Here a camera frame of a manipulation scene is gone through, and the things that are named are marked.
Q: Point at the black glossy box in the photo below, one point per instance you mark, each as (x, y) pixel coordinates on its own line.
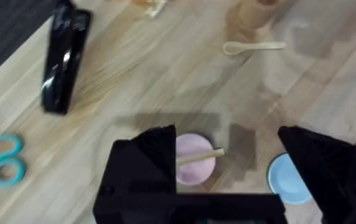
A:
(64, 59)

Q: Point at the wooden spoon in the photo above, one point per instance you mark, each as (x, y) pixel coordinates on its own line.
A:
(249, 46)

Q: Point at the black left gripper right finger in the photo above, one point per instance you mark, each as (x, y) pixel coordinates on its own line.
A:
(327, 168)

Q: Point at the light blue plate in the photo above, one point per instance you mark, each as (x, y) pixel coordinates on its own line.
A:
(285, 183)

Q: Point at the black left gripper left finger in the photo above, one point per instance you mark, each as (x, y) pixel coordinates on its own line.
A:
(153, 161)

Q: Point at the wooden container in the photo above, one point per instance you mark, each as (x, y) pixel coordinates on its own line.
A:
(254, 12)

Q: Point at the pink plate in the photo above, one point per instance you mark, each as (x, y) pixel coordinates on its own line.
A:
(193, 171)

